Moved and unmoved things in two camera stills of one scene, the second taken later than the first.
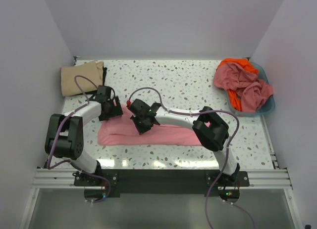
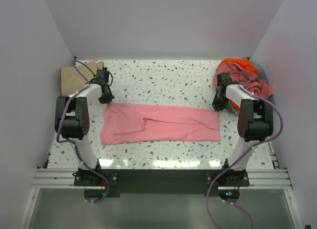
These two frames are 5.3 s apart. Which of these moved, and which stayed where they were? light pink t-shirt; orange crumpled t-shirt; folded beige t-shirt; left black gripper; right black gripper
Moved: right black gripper; left black gripper; light pink t-shirt
Stayed: folded beige t-shirt; orange crumpled t-shirt
